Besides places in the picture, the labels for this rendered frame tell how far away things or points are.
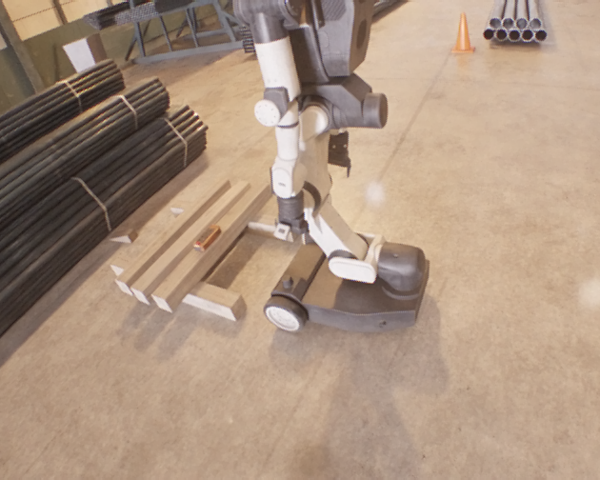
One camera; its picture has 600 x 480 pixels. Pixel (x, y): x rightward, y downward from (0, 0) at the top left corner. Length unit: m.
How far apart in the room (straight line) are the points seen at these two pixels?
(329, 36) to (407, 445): 1.35
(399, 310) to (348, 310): 0.21
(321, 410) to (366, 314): 0.42
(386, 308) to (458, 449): 0.60
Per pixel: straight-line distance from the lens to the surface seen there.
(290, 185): 1.15
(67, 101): 3.39
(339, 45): 1.10
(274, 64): 1.00
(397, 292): 1.61
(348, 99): 1.18
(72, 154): 2.86
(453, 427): 1.53
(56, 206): 2.80
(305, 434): 1.54
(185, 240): 2.20
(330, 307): 1.62
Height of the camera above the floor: 1.41
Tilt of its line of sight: 39 degrees down
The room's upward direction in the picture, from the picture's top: 14 degrees counter-clockwise
